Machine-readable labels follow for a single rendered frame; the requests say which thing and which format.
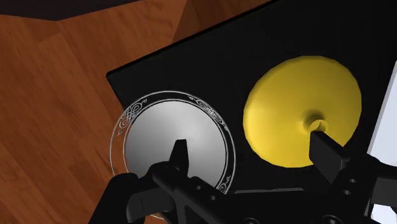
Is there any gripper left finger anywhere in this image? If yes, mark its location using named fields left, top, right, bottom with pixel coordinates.
left=88, top=139, right=242, bottom=224

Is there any grey plate with ornate black rim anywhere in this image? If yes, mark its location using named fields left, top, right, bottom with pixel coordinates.
left=109, top=90, right=237, bottom=221

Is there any yellow bowl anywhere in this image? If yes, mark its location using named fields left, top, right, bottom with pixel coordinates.
left=242, top=55, right=363, bottom=169

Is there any white flat slab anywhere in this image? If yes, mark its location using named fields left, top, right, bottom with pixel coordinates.
left=366, top=60, right=397, bottom=224

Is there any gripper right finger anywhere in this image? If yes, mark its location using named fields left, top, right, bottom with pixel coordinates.
left=309, top=131, right=397, bottom=224

